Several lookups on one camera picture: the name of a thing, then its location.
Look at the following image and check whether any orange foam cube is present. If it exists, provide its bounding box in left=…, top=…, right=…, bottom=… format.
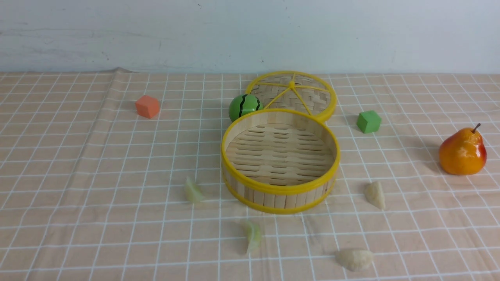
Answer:
left=135, top=95, right=161, bottom=119

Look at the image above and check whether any bamboo steamer tray yellow rim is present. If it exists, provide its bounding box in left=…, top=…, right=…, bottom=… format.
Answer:
left=220, top=109, right=341, bottom=215

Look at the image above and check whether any white dumpling front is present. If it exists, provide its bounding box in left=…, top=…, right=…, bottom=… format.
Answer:
left=335, top=249, right=374, bottom=272

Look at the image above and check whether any bamboo steamer lid yellow rim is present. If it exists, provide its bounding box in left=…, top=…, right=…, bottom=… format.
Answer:
left=245, top=71, right=338, bottom=123

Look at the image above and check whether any orange toy pear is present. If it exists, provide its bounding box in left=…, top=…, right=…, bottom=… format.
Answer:
left=439, top=123, right=487, bottom=176

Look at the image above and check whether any green dumpling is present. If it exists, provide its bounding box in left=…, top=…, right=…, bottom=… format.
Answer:
left=240, top=219, right=261, bottom=255
left=184, top=177, right=205, bottom=203

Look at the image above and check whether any green dumpling front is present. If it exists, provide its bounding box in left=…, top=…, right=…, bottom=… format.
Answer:
left=240, top=219, right=261, bottom=255

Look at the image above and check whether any beige checkered tablecloth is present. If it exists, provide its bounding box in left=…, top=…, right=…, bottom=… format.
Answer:
left=0, top=69, right=500, bottom=281

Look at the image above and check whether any green foam cube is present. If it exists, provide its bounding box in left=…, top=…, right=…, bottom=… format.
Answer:
left=356, top=110, right=382, bottom=134

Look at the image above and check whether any white dumpling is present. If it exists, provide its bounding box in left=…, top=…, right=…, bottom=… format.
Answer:
left=364, top=181, right=386, bottom=210
left=335, top=249, right=374, bottom=272

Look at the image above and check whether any green toy watermelon ball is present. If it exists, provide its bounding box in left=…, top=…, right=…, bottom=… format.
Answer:
left=229, top=94, right=264, bottom=122

